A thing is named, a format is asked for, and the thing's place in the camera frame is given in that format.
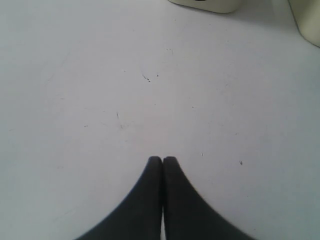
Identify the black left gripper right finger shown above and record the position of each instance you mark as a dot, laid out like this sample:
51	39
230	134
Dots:
187	216

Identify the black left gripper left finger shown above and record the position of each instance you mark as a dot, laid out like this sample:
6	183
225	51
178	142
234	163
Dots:
139	215

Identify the cream bin with circle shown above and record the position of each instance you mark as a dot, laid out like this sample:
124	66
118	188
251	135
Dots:
215	6

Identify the cream bin with triangle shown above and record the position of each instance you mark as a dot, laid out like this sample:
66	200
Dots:
307	17

